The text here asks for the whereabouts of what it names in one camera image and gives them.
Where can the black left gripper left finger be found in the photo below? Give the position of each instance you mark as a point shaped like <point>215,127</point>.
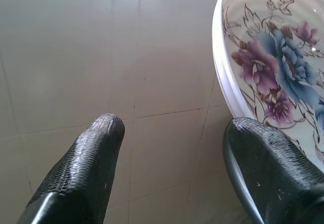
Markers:
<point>86,168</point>

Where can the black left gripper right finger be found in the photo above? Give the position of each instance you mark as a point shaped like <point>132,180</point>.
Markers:
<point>273,173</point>

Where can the white floral plate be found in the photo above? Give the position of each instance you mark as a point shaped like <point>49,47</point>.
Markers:
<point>273,57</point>

